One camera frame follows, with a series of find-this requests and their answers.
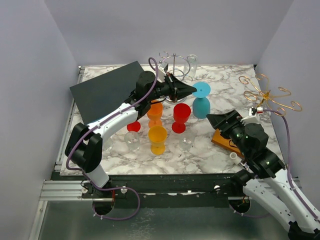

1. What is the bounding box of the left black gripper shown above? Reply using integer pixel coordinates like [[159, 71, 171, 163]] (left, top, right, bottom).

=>
[[147, 72, 196, 102]]

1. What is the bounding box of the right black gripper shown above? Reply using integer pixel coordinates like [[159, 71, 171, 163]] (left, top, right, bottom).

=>
[[207, 108, 251, 157]]

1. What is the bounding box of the red wine glass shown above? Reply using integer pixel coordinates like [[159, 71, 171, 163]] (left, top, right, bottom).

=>
[[171, 103, 191, 134], [126, 121, 141, 132]]

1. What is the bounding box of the blue wine glass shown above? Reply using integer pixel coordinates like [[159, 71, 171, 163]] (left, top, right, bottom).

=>
[[192, 82, 211, 119]]

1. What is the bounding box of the orange wine glass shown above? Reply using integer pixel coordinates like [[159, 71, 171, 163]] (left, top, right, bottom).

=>
[[147, 102, 163, 128]]

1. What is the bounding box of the clear ribbed wine glass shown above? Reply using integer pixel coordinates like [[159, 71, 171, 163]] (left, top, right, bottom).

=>
[[179, 132, 195, 152]]

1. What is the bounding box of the yellow wine glass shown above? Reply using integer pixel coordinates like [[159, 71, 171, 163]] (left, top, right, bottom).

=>
[[148, 125, 167, 155]]

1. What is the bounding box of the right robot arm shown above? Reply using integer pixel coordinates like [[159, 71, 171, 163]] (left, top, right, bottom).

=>
[[206, 107, 320, 240]]

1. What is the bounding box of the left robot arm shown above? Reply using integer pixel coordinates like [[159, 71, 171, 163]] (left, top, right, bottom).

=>
[[64, 71, 197, 198]]

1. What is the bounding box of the clear glass on silver rack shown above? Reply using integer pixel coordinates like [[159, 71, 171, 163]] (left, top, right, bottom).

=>
[[183, 54, 198, 78]]

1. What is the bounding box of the clear glass tumbler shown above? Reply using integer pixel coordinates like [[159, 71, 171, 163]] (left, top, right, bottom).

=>
[[102, 138, 113, 151]]

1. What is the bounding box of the silver wire glass rack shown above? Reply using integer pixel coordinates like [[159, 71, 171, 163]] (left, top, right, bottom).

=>
[[158, 51, 188, 105]]

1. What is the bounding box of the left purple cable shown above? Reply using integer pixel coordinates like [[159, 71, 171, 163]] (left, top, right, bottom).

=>
[[65, 57, 160, 221]]

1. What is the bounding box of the purple cable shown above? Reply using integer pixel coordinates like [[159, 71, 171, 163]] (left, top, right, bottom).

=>
[[232, 107, 320, 223], [65, 57, 160, 221]]

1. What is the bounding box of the gold wire glass rack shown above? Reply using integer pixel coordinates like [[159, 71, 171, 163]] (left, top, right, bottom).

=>
[[211, 72, 303, 158]]

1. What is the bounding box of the black network switch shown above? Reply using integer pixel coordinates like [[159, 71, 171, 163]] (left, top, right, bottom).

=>
[[70, 61, 144, 125]]

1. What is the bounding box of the black mounting rail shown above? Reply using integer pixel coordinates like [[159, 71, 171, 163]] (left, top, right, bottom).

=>
[[82, 173, 245, 209]]

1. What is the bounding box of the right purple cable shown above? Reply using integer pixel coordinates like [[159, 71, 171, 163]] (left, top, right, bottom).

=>
[[232, 107, 320, 223]]

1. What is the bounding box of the aluminium frame rail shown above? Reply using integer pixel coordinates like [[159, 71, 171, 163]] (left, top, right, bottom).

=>
[[39, 180, 112, 202]]

